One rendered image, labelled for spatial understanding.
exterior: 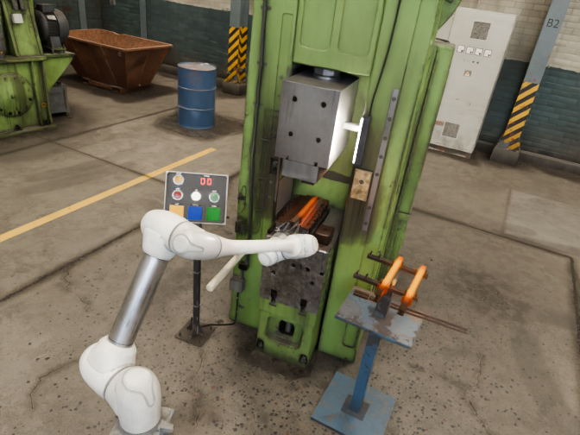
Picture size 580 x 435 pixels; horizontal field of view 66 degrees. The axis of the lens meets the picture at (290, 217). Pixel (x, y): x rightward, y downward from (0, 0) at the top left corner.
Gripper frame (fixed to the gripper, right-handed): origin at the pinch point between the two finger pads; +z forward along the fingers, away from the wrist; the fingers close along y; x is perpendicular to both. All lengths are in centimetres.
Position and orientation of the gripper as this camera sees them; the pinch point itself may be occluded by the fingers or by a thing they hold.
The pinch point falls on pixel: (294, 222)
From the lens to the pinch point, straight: 242.7
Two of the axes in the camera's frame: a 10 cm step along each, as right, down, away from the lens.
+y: 9.3, 2.6, -2.6
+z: 3.5, -4.2, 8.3
